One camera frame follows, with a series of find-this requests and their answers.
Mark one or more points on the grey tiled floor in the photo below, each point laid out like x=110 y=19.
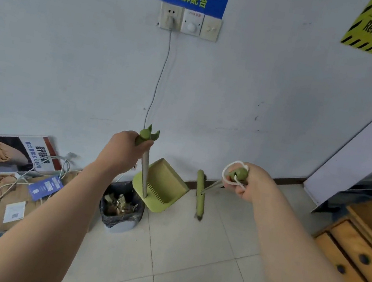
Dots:
x=189 y=252

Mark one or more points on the person's right forearm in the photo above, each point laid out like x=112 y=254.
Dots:
x=309 y=271

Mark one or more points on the green dustpan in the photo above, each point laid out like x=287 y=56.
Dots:
x=164 y=188

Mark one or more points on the cardboard scraps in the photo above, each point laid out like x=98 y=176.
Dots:
x=119 y=204

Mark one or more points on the person's right hand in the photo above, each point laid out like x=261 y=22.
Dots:
x=256 y=183

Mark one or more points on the blue card tag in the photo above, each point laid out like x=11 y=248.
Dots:
x=45 y=189

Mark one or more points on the person's left hand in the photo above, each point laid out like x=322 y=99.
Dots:
x=120 y=153

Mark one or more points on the cardboard box black print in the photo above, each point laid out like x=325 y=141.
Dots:
x=18 y=197

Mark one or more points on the small grey trash bin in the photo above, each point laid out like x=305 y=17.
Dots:
x=120 y=223

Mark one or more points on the person's left forearm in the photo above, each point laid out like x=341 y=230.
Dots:
x=42 y=229

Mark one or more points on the green broom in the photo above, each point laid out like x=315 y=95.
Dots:
x=200 y=194

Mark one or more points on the brown wooden furniture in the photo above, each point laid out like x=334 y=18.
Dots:
x=362 y=251

